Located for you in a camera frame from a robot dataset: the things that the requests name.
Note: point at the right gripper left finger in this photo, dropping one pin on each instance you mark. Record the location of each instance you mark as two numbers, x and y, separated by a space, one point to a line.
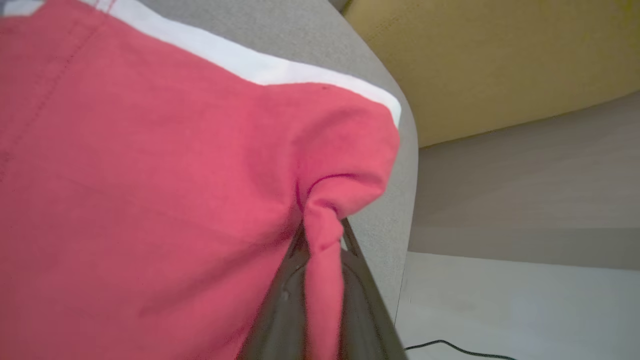
280 325

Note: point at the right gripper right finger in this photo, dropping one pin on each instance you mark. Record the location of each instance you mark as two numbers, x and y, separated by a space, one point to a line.
365 325

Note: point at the red shorts white trim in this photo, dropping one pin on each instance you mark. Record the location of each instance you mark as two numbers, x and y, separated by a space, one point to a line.
150 175

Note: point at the yellow upholstered seat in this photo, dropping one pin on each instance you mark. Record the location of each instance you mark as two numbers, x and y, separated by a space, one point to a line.
490 60

